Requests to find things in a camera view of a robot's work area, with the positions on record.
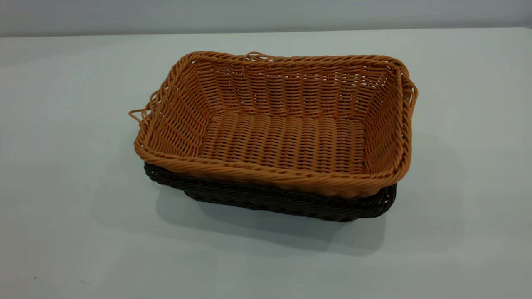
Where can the orange wicker basket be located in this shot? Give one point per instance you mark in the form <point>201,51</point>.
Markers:
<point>282,141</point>

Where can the black wicker basket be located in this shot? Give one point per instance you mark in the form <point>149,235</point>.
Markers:
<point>266,199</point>

